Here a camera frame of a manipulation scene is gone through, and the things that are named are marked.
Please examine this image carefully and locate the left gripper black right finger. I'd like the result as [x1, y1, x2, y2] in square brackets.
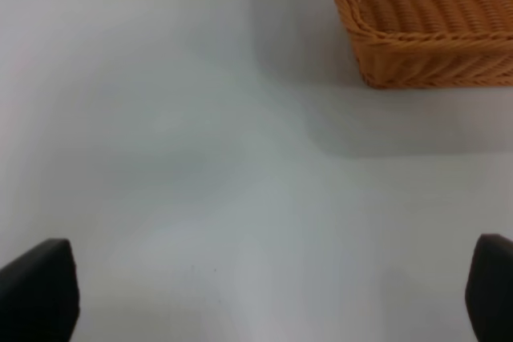
[465, 234, 512, 342]

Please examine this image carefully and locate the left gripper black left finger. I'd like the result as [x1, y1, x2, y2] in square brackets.
[1, 239, 80, 342]

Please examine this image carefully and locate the orange wicker basket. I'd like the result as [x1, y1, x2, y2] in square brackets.
[334, 0, 512, 89]

